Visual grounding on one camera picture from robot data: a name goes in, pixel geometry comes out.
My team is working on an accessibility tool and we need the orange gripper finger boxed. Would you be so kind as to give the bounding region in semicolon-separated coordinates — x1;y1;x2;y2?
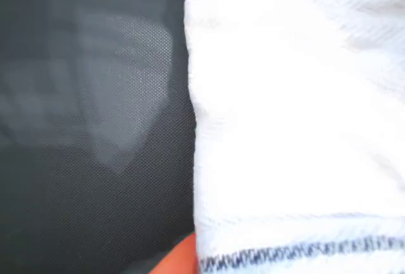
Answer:
148;232;200;274

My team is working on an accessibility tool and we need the white striped towel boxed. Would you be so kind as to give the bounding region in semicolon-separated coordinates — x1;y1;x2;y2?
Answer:
183;0;405;274

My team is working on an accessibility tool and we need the black desk mat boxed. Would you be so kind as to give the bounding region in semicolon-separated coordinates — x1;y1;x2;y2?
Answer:
0;0;199;274

